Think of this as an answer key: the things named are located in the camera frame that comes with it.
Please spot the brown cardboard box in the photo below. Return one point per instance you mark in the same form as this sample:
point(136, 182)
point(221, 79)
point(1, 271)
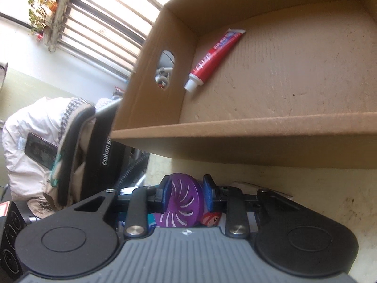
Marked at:
point(297, 90)

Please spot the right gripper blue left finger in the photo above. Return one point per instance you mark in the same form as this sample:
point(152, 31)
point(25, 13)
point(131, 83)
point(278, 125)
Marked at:
point(145, 200)

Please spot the small potted plant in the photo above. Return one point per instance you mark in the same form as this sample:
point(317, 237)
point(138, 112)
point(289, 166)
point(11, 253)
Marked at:
point(41, 16)

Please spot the red toothpaste tube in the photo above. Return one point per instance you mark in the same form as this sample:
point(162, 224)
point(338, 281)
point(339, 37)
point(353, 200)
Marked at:
point(212, 59)

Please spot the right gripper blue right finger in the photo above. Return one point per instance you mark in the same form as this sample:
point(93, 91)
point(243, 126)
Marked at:
point(228, 200)

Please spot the black camera box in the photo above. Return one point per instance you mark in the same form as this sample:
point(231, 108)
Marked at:
point(14, 217)

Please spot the framed photo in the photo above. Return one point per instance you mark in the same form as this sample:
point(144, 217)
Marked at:
point(40, 150)

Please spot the purple air freshener jar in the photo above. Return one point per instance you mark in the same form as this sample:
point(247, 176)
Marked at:
point(187, 206)

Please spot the metal window railing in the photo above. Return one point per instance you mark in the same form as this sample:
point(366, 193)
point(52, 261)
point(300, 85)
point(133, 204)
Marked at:
point(108, 33)

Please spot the white bedding pile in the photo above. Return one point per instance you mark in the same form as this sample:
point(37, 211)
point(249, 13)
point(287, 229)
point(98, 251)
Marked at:
point(50, 119)

